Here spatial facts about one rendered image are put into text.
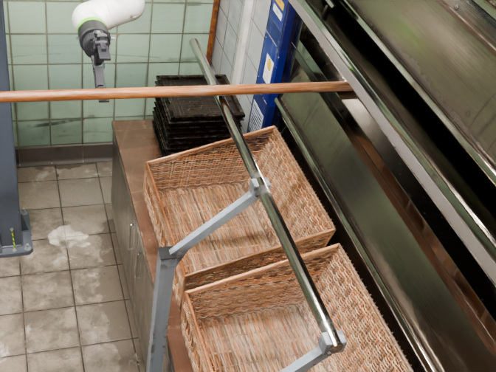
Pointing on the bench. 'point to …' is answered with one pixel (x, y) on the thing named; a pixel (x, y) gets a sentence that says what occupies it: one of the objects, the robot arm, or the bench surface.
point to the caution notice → (268, 69)
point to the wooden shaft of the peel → (170, 91)
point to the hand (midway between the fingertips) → (104, 78)
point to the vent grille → (255, 118)
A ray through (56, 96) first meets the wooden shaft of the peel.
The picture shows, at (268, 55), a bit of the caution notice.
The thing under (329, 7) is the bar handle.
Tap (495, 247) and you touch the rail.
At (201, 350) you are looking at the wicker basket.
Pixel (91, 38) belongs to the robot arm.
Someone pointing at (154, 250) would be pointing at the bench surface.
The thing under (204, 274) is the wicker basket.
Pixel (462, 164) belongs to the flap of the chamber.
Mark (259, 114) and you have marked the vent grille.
